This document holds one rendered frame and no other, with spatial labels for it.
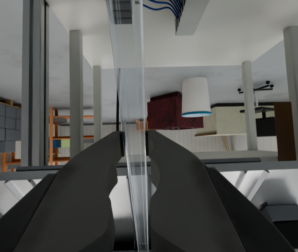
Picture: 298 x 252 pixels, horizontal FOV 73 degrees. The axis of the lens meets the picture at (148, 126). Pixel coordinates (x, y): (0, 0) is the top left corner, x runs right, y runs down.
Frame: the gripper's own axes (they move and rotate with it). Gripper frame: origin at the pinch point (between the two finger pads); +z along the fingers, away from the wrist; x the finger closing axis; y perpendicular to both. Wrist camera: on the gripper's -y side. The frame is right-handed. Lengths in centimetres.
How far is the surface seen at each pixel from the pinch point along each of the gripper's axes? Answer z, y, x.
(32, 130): 27.6, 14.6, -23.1
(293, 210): 4.5, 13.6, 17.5
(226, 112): 468, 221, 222
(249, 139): 59, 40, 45
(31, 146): 25.8, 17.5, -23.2
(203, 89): 280, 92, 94
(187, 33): 47.7, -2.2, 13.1
